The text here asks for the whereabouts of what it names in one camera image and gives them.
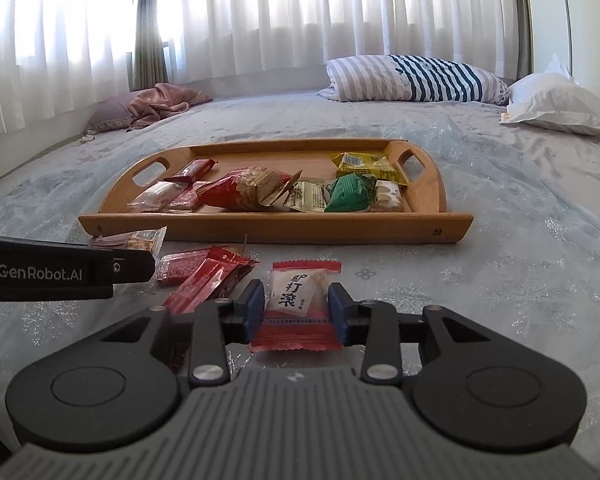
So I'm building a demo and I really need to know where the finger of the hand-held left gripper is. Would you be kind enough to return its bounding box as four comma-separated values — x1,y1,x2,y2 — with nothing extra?
0,234,157,286

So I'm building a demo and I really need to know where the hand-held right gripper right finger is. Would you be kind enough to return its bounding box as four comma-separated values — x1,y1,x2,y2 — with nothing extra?
327,282,486,386

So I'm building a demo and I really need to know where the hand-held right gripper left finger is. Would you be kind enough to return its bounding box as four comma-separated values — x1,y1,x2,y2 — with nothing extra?
101,280,266,387

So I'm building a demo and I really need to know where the brown cracker packet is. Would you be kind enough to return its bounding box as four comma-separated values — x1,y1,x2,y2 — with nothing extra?
92,226,167,261

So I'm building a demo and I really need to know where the red and white candy packet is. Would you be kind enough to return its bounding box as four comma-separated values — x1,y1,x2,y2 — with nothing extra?
249,260,343,353

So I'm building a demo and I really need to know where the clear white cake packet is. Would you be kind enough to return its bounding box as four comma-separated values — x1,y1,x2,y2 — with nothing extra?
126,181,183,212

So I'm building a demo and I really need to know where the red caramel biscuit packet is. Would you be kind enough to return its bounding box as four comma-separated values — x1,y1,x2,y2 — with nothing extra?
167,182,213,212

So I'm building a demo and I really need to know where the red wafer packet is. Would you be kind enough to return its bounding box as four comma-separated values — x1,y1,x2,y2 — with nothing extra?
162,158,218,184

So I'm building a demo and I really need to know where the small gold snack packet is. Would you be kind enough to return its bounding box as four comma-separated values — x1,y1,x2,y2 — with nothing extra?
282,180,331,213

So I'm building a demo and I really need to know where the white nougat packet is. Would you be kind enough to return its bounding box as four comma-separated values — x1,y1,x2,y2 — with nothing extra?
370,180,411,213

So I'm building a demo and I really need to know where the yellow snack packet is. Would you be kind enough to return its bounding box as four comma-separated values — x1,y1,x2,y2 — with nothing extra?
329,151,408,186

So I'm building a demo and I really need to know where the wooden tray with handles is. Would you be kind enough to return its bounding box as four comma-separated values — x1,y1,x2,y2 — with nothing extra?
77,137,475,245

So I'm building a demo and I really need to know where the brown and red snack packet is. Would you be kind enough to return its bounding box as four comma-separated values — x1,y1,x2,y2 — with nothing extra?
215,262,258,303

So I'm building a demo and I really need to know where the flat red snack packet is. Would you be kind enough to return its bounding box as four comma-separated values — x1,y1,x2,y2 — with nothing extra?
155,249,216,287

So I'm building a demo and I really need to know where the long red snack packet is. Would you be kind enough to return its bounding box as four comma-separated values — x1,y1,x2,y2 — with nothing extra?
162,245,260,371

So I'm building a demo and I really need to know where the green snack packet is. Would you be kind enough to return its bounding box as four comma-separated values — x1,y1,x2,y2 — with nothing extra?
324,172,377,213

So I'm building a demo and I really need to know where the red peanut snack packet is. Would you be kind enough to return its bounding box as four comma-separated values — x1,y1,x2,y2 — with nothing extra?
195,166,303,212

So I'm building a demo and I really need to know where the purple pillow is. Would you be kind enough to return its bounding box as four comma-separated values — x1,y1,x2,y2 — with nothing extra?
82,92,146,134

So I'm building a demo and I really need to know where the pink crumpled cloth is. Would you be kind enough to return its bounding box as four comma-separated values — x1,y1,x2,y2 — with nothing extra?
126,83,213,132

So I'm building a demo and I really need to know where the striped pillow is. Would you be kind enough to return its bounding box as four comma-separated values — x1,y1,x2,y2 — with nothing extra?
316,54,511,106

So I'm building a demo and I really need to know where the green curtain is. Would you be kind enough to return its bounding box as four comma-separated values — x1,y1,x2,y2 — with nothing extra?
511,0,535,77
132,0,174,91

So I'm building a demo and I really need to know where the white pillow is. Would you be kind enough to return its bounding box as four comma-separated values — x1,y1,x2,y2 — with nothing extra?
499,55,600,136

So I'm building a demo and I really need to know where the white sheer curtain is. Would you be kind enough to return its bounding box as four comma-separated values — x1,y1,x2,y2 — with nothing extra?
0,0,531,141

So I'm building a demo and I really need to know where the white wardrobe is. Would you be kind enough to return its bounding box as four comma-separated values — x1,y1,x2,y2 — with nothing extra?
522,0,600,92

